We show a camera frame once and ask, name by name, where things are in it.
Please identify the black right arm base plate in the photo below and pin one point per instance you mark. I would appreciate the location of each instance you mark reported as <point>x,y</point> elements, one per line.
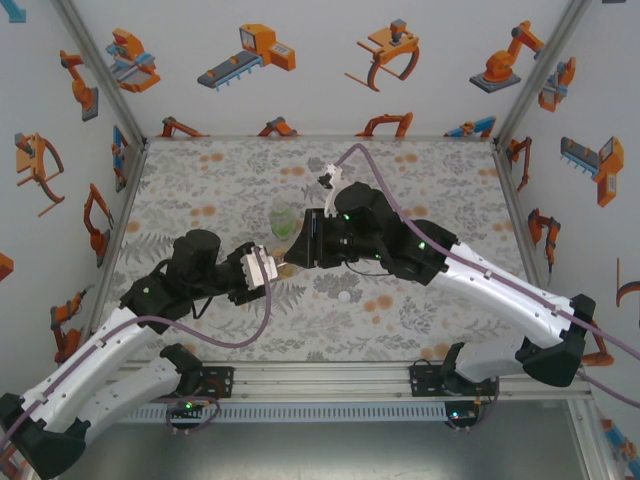
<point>425,382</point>

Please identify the floral patterned table mat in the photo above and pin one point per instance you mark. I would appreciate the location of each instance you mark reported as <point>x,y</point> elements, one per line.
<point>225,170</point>

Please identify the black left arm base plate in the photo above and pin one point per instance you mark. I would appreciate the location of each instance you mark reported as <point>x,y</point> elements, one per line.
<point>220,382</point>

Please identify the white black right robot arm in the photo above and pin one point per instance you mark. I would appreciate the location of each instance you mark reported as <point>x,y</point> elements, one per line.
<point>500,295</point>

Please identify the aluminium side frame rail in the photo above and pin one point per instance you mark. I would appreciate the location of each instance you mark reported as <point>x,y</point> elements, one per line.
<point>511,200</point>
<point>114,250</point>

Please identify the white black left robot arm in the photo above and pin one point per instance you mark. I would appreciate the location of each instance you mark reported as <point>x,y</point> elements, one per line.
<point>90,365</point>

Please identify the green plastic bottle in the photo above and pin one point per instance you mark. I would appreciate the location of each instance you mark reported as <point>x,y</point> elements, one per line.
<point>281,225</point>

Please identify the small circuit board green light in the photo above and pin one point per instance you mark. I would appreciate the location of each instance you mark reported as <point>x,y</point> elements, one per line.
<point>187,406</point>
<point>460,415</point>

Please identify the aluminium upright frame post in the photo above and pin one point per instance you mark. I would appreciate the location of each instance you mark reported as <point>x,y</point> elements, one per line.
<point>539,75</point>
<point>102,75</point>

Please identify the aluminium frame leg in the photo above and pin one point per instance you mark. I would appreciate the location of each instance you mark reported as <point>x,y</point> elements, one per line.
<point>592,440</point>

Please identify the white plastic bottle cap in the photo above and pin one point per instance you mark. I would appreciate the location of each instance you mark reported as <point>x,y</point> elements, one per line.
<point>344,297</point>

